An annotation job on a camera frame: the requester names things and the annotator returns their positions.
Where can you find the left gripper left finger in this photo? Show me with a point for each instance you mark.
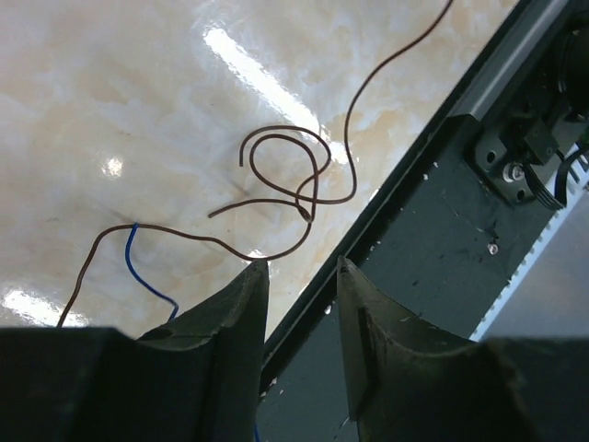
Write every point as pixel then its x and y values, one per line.
pixel 195 378

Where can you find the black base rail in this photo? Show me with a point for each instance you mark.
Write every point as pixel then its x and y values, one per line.
pixel 482 230

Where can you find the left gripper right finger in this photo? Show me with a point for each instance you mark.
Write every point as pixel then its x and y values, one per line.
pixel 407 380

